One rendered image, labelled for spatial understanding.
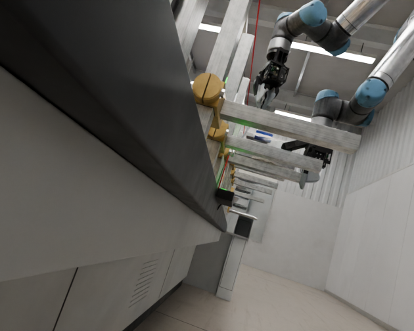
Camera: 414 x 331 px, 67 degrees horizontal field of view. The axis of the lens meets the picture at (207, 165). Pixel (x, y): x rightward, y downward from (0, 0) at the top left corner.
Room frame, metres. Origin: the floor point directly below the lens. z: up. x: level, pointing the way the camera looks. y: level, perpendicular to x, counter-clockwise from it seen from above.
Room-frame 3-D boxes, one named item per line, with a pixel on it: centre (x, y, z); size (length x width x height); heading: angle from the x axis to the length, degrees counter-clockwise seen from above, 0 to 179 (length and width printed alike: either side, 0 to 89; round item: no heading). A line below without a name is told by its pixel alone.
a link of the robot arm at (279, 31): (0.97, -0.11, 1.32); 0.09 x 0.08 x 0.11; 27
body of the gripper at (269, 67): (0.96, -0.11, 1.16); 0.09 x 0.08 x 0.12; 12
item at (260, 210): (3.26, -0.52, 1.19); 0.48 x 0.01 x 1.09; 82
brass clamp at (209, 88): (0.56, 0.03, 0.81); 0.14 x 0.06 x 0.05; 172
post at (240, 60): (0.79, 0.00, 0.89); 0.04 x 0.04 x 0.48; 82
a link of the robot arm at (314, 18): (0.89, -0.17, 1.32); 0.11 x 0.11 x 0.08; 27
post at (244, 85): (1.03, -0.03, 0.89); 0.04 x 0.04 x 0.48; 82
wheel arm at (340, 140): (0.57, -0.03, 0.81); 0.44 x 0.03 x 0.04; 82
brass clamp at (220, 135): (0.81, 0.00, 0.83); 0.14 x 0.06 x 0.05; 172
